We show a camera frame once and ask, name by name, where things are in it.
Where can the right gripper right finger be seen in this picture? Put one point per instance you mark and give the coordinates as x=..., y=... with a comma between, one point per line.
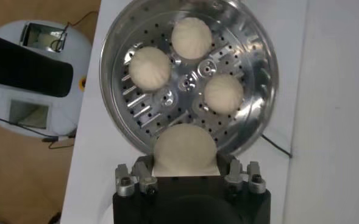
x=232, y=179

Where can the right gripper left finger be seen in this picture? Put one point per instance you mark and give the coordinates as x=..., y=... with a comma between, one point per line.
x=147, y=182

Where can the white steamed baozi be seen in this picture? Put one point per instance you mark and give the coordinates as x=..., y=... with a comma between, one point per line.
x=223, y=94
x=185, y=149
x=191, y=38
x=150, y=68

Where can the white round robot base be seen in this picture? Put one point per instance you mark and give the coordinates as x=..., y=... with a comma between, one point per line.
x=75, y=51

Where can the perforated stainless steel steamer basket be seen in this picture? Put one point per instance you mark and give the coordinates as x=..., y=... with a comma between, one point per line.
x=252, y=61

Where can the black robot torso column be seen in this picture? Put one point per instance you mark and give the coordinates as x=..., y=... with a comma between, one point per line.
x=23, y=70

